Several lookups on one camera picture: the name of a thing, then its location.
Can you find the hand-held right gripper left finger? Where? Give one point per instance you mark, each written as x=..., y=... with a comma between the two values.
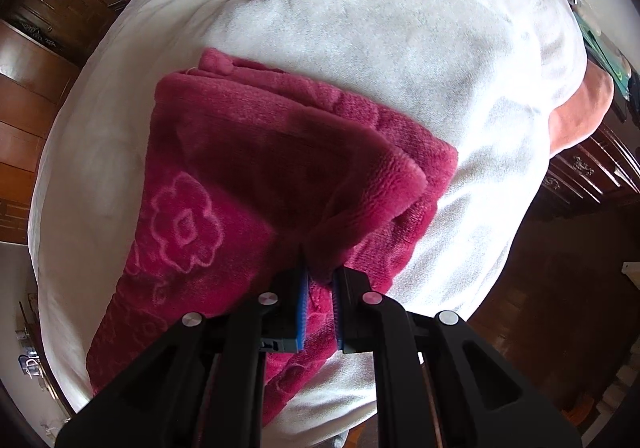
x=301, y=313

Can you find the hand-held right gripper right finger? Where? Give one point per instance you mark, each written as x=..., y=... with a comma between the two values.
x=339, y=313

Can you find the magenta fleece blanket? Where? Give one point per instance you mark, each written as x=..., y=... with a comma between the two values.
x=225, y=152

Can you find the white fleece blanket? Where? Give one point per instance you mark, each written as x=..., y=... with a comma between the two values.
x=400, y=52

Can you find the small household clutter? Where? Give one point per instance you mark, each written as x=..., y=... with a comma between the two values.
x=30, y=358

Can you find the dark carved wooden dresser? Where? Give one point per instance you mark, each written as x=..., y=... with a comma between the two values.
x=590, y=167

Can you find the pink pillow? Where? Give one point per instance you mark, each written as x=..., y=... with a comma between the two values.
x=585, y=112

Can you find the brown wooden wardrobe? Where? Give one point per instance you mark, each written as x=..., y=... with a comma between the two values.
x=30, y=77

